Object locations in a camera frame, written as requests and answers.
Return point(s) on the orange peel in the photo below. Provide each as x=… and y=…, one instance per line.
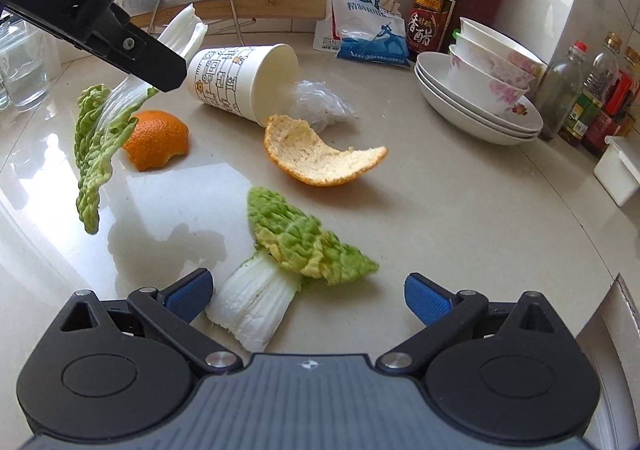
x=155, y=139
x=310, y=154

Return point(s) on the clear plastic wrap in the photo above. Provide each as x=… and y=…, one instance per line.
x=320, y=102

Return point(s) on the printed paper cup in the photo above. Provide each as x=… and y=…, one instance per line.
x=225, y=79

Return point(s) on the glass bottle with red cap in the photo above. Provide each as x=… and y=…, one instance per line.
x=557, y=94

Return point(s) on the napa cabbage leaf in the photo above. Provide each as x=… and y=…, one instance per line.
x=95, y=154
x=300, y=240

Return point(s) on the white lidded plastic container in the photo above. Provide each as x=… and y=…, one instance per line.
x=620, y=169

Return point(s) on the white and blue salt bag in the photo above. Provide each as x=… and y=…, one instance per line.
x=370, y=39

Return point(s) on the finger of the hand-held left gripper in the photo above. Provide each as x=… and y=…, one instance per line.
x=150, y=59

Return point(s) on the white deep plate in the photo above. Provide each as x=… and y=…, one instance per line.
x=480, y=135
x=430, y=72
x=452, y=110

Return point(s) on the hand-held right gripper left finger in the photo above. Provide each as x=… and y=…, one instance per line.
x=187, y=292

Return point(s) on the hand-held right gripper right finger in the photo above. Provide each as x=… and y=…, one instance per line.
x=425, y=300

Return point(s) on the clear glass jar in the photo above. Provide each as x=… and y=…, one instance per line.
x=25, y=74

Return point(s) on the oil bottle with green label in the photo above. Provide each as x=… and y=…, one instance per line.
x=590, y=104

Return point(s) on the bottle with red label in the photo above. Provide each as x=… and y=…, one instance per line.
x=612, y=119

